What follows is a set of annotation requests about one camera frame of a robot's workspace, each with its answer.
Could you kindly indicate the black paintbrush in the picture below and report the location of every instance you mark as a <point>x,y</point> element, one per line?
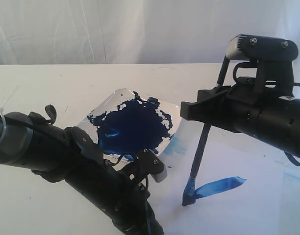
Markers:
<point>189,191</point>

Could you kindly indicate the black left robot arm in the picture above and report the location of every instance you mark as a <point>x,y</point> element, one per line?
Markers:
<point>34,142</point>

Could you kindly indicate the white zip tie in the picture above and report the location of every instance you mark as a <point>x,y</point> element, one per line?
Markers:
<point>2,115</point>

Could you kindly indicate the white backdrop curtain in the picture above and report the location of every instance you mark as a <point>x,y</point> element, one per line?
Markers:
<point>136,31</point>

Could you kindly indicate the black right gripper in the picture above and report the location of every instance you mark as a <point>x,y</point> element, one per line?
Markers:
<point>254,105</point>

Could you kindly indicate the white paper sheet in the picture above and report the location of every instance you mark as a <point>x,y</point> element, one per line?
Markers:
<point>249,209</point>

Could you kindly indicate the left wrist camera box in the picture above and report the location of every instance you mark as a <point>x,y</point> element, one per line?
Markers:
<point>148,163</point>

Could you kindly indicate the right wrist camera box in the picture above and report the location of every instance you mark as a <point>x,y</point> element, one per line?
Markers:
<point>247,47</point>

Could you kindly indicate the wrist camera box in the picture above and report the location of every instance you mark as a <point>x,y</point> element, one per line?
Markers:
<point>247,47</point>
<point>148,163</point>

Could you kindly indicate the white square paint dish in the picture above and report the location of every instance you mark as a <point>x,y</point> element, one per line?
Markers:
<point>127,122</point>

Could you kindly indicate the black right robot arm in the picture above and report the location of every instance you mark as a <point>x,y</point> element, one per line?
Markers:
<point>289,143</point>

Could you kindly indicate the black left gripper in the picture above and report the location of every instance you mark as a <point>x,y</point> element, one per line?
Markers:
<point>105,187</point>

